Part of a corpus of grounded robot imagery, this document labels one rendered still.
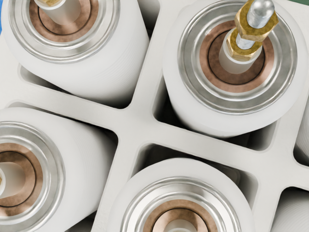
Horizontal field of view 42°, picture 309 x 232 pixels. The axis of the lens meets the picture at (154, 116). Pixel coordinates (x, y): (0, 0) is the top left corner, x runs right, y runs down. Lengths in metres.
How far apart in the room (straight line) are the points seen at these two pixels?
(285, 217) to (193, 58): 0.16
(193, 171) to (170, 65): 0.07
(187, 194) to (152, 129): 0.09
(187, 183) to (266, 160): 0.10
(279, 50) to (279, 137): 0.09
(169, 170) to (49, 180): 0.08
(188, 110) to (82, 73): 0.07
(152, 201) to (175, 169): 0.02
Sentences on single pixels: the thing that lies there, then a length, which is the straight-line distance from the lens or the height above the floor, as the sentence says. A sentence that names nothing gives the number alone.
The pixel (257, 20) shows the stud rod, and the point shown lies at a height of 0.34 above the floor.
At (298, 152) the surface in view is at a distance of 0.40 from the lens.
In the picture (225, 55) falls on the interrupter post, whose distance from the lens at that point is 0.24.
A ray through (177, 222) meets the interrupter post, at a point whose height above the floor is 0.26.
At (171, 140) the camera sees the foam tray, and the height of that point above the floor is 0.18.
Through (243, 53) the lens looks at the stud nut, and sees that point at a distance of 0.23.
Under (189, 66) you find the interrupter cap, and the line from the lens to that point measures 0.26.
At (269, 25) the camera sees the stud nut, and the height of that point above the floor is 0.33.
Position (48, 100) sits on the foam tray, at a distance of 0.35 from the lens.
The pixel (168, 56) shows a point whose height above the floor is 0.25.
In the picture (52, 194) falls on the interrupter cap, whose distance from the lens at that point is 0.27.
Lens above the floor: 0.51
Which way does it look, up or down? 83 degrees down
